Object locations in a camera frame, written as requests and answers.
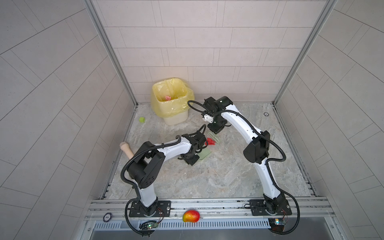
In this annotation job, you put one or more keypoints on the left circuit board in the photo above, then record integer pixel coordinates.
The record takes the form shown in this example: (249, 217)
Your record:
(149, 225)

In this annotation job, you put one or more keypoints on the circuit board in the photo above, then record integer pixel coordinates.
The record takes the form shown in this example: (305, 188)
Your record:
(149, 225)
(277, 225)

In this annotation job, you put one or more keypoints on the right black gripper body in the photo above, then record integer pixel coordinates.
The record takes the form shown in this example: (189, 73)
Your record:
(217, 124)

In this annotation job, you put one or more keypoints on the green dustpan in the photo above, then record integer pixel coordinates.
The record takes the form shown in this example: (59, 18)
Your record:
(204, 153)

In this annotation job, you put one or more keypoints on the aluminium front rail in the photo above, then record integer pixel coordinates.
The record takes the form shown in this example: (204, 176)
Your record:
(215, 214)

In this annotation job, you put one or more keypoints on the right circuit board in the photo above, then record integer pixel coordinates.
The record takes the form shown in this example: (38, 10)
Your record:
(277, 225)

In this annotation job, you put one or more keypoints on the green hand brush white bristles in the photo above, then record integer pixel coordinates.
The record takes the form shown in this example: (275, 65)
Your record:
(214, 137)

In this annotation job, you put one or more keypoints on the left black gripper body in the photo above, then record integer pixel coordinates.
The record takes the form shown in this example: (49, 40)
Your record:
(191, 159)

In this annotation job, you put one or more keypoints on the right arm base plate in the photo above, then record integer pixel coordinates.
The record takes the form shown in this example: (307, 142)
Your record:
(259, 208)

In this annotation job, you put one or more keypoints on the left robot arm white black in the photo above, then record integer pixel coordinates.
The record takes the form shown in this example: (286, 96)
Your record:
(144, 166)

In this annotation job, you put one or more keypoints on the poker chip on rail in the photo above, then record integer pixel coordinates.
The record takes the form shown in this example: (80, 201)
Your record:
(107, 217)

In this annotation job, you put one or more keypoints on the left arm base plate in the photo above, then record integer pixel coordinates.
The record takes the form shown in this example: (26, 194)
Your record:
(157, 209)

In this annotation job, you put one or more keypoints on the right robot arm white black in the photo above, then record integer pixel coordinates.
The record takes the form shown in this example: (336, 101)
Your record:
(260, 151)

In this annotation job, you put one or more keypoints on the red paper scrap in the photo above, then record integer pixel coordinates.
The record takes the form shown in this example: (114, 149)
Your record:
(210, 142)

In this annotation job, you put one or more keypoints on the beige bin yellow bag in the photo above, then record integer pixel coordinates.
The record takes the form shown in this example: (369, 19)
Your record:
(175, 111)

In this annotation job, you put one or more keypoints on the red yellow mango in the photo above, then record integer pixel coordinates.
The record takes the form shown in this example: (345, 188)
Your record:
(191, 216)

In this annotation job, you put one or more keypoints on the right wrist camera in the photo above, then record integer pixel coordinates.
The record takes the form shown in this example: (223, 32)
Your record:
(208, 118)

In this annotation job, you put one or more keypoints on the beige rolling pin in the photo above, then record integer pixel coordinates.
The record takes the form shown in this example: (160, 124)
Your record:
(126, 150)

